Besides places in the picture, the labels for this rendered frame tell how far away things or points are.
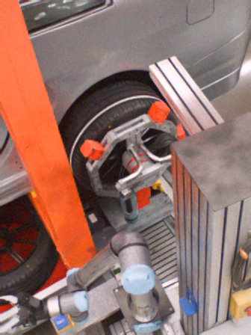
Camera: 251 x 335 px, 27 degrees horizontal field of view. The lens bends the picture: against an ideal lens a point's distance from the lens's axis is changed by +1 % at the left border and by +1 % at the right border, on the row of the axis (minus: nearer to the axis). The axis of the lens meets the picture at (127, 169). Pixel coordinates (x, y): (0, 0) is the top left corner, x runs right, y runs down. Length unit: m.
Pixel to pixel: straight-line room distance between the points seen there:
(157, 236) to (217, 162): 2.18
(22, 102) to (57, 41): 0.67
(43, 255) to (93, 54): 1.19
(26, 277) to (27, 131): 1.30
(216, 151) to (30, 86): 0.71
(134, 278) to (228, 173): 0.65
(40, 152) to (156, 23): 0.99
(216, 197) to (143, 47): 1.51
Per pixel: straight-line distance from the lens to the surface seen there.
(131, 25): 2.61
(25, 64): 1.77
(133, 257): 1.90
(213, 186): 1.36
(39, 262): 3.08
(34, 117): 1.92
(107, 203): 3.53
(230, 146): 1.44
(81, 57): 2.56
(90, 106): 2.80
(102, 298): 2.96
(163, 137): 2.75
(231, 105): 4.36
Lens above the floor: 3.14
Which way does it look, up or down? 53 degrees down
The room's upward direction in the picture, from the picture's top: 9 degrees counter-clockwise
